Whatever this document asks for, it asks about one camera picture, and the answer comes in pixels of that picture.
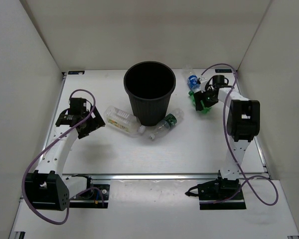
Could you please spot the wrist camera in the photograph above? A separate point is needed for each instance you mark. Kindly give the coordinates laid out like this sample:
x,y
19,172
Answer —
x,y
78,107
204,82

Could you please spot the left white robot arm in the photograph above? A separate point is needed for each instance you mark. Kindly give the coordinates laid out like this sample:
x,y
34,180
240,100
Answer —
x,y
45,187

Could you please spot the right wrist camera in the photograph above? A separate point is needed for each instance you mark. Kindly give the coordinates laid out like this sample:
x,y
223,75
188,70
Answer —
x,y
204,82

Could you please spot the black table label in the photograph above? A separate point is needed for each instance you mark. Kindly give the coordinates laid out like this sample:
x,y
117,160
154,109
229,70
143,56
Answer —
x,y
223,71
76,72

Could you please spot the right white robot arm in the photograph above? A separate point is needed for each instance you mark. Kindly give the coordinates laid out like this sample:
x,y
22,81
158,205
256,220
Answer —
x,y
241,119

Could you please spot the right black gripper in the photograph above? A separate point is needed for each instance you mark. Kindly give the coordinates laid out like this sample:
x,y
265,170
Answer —
x,y
201,95

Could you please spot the yellow label clear bottle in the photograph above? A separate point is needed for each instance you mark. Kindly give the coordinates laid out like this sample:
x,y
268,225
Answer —
x,y
124,121

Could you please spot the black ribbed plastic bin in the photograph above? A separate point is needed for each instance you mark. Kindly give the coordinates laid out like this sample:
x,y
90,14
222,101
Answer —
x,y
149,86

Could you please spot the right black table label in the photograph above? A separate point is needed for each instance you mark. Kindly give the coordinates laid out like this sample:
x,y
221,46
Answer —
x,y
223,71

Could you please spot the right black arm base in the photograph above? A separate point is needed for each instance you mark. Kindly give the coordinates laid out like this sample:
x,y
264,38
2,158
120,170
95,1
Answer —
x,y
219,194

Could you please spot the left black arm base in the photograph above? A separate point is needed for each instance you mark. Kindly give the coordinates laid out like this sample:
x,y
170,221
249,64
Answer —
x,y
88,192

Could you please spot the green plastic bottle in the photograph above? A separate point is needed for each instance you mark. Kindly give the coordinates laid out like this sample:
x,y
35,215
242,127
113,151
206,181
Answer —
x,y
201,101

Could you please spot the aluminium rail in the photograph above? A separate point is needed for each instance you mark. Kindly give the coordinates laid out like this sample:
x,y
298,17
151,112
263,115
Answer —
x,y
177,176

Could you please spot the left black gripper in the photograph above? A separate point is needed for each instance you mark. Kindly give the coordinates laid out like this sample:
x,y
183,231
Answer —
x,y
96,123

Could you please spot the blue label clear bottle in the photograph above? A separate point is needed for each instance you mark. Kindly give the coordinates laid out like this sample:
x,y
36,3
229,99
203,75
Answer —
x,y
191,78

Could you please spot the left black table label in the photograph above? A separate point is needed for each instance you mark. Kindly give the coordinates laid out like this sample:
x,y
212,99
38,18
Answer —
x,y
76,72

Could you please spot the green label clear bottle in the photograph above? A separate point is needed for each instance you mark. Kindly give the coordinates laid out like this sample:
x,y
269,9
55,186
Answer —
x,y
167,124

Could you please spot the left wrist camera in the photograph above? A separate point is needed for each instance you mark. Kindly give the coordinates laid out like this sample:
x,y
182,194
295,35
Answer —
x,y
78,107

